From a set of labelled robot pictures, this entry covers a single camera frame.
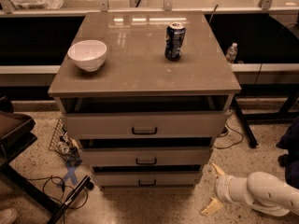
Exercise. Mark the blue tape cross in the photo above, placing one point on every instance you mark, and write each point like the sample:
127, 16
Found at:
70, 174

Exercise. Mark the white shoe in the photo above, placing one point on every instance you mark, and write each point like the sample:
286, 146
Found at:
8, 216

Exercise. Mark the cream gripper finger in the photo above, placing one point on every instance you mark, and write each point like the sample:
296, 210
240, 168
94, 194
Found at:
218, 170
214, 206

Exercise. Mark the grey drawer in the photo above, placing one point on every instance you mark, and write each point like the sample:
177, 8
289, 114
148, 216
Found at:
144, 125
147, 179
145, 156

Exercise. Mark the dark blue soda can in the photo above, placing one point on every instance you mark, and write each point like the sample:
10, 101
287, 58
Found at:
175, 33

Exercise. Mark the wire mesh basket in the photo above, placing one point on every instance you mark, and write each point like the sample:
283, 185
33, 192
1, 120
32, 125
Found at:
63, 146

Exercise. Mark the clear plastic water bottle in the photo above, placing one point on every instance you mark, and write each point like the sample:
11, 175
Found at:
231, 53

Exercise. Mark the grey drawer cabinet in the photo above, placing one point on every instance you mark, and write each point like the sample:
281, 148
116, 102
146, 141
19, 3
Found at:
137, 78

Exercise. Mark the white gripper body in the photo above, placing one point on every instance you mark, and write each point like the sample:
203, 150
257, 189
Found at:
222, 188

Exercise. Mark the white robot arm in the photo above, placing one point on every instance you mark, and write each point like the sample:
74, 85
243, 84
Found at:
260, 191

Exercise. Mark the black table leg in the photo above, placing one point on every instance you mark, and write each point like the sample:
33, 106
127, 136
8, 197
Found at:
252, 140

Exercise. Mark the white ceramic bowl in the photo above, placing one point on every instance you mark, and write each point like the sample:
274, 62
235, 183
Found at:
88, 55

